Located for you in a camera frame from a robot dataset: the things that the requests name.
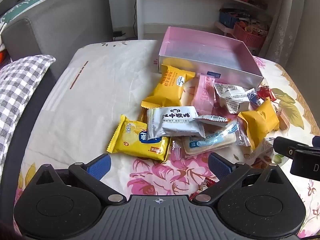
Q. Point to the white shelf unit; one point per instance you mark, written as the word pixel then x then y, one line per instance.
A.
pixel 175 7

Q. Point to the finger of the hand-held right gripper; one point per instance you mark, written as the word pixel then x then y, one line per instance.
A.
pixel 283 146

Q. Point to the white monkey print packet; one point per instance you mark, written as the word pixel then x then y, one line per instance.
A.
pixel 175 122

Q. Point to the pale floral curtain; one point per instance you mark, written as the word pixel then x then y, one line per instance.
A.
pixel 287 17

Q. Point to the caramel cube candy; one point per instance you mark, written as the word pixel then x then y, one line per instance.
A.
pixel 283 121

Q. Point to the yellow cracker packet blue label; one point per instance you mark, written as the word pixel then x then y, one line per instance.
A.
pixel 130 140

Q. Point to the plain yellow snack packet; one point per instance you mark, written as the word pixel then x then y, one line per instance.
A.
pixel 260 122

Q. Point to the white printed snack packet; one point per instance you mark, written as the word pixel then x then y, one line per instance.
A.
pixel 262 155

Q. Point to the grey sofa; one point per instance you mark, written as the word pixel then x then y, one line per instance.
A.
pixel 62 17

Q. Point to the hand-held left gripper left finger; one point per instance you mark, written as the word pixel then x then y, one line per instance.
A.
pixel 100 167

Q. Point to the white text packet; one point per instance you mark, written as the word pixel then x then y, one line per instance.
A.
pixel 232 97

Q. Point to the white pink step stool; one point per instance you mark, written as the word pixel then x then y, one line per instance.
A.
pixel 222 30

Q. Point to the small white orange sachet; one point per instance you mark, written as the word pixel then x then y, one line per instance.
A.
pixel 212 120

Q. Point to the pink cardboard box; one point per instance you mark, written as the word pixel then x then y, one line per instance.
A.
pixel 200 52

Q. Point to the large yellow waffle packet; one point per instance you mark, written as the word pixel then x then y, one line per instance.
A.
pixel 167 87

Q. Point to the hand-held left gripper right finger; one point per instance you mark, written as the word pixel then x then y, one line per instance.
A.
pixel 220 167

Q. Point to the pink snack packet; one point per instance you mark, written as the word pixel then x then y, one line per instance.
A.
pixel 203 97

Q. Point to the grey checked pillow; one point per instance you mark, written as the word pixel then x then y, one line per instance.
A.
pixel 17 92

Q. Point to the teal white pillow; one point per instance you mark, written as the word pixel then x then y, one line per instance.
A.
pixel 22 7

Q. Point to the clear blue white biscuit packet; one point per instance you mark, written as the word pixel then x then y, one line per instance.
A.
pixel 207 142

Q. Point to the orange snack packet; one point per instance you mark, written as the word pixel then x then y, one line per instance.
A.
pixel 143 115

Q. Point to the blue storage box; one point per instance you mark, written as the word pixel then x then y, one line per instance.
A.
pixel 227 20

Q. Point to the red candy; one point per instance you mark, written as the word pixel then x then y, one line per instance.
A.
pixel 266 92

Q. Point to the black power adapter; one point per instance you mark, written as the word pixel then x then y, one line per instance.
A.
pixel 118 34

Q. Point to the large pink plastic basket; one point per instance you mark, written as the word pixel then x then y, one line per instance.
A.
pixel 247 36

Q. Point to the printed toy box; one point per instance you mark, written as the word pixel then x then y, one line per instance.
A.
pixel 257 27

